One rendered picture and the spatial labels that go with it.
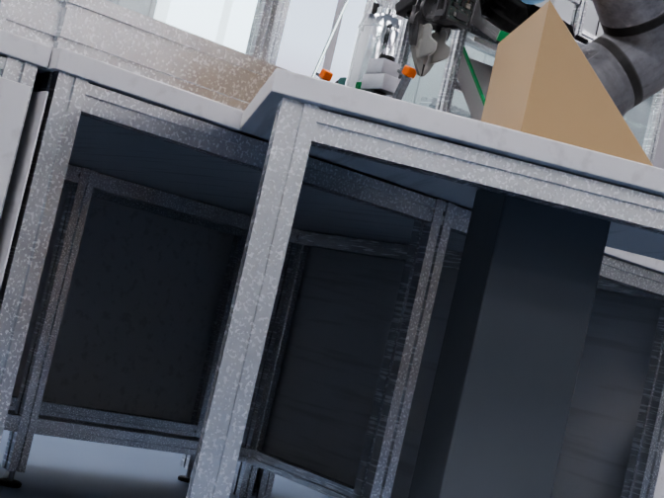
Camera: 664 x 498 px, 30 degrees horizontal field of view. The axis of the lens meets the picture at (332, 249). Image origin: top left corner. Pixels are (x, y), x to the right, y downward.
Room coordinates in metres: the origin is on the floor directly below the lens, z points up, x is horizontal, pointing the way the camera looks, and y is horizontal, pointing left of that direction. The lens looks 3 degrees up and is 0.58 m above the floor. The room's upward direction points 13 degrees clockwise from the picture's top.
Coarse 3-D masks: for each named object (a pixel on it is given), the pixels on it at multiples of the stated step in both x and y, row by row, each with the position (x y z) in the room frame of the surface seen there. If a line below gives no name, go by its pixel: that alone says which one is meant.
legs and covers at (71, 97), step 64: (64, 128) 1.67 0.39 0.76; (128, 128) 1.76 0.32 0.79; (192, 128) 1.79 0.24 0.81; (128, 192) 3.25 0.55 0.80; (384, 192) 2.03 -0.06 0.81; (0, 256) 1.67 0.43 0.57; (64, 256) 3.16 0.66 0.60; (320, 256) 3.58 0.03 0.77; (384, 256) 3.29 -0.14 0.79; (448, 256) 3.10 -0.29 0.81; (0, 320) 1.66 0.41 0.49; (320, 320) 3.53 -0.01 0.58; (384, 320) 3.31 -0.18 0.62; (640, 320) 2.67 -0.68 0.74; (0, 384) 1.67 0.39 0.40; (256, 384) 3.63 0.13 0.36; (320, 384) 3.48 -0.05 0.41; (384, 384) 2.12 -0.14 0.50; (576, 384) 2.77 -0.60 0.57; (640, 384) 2.64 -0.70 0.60; (192, 448) 3.49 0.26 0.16; (256, 448) 3.62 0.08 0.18; (320, 448) 3.43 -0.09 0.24; (384, 448) 2.10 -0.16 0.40; (576, 448) 2.74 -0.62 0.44; (640, 448) 2.56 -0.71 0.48
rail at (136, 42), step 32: (96, 0) 1.75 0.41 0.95; (64, 32) 1.73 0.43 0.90; (96, 32) 1.75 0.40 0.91; (128, 32) 1.78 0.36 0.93; (160, 32) 1.82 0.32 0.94; (128, 64) 1.80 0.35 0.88; (160, 64) 1.82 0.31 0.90; (192, 64) 1.85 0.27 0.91; (224, 64) 1.90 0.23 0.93; (256, 64) 1.92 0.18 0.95; (224, 96) 1.91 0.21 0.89
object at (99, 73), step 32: (64, 64) 1.65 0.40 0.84; (96, 64) 1.68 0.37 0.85; (128, 96) 1.74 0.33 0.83; (160, 96) 1.74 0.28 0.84; (192, 96) 1.77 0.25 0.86; (96, 128) 2.24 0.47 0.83; (96, 160) 2.88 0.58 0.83; (128, 160) 2.70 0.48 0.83; (160, 160) 2.54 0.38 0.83; (192, 160) 2.40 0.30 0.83; (224, 160) 2.27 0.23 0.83; (320, 160) 1.96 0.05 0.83; (192, 192) 3.16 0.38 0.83; (224, 192) 2.94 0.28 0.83; (256, 192) 2.75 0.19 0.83; (320, 192) 2.44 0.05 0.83; (416, 192) 2.08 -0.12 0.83; (320, 224) 3.26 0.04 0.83; (352, 224) 3.03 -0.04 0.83; (384, 224) 2.83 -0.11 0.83; (608, 256) 2.40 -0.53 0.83; (640, 256) 2.42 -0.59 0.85
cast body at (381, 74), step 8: (384, 56) 2.29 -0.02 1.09; (392, 56) 2.30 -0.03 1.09; (368, 64) 2.31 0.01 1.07; (376, 64) 2.29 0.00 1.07; (384, 64) 2.28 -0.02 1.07; (392, 64) 2.29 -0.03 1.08; (368, 72) 2.31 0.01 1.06; (376, 72) 2.29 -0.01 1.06; (384, 72) 2.28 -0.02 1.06; (392, 72) 2.29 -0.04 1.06; (368, 80) 2.30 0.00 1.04; (376, 80) 2.28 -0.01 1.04; (384, 80) 2.27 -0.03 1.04; (392, 80) 2.28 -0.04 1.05; (368, 88) 2.30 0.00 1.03; (376, 88) 2.28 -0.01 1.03; (384, 88) 2.27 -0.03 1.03; (392, 88) 2.28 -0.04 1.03
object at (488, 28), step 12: (480, 0) 2.46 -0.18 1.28; (492, 0) 2.64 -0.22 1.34; (504, 0) 2.61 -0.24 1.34; (516, 0) 2.57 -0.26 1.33; (480, 12) 2.44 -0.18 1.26; (492, 12) 2.64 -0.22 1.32; (504, 12) 2.60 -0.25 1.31; (516, 12) 2.56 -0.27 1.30; (528, 12) 2.53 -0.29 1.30; (480, 24) 2.44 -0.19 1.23; (492, 24) 2.40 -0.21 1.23; (504, 24) 2.59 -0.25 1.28; (516, 24) 2.55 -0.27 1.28; (492, 36) 2.39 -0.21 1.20; (504, 36) 2.38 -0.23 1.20
